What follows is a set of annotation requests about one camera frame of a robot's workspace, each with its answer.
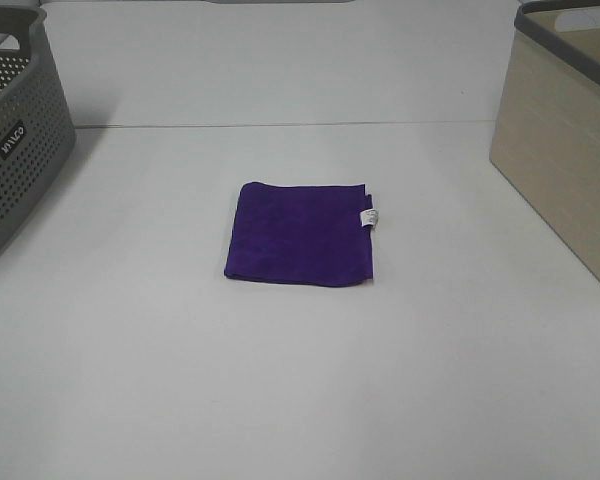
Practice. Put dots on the beige basket with grey rim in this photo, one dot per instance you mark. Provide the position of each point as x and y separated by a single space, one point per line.
546 141

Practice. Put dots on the purple towel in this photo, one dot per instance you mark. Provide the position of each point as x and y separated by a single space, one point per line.
302 235

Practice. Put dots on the grey perforated plastic basket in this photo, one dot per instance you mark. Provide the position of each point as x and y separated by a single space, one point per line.
37 134

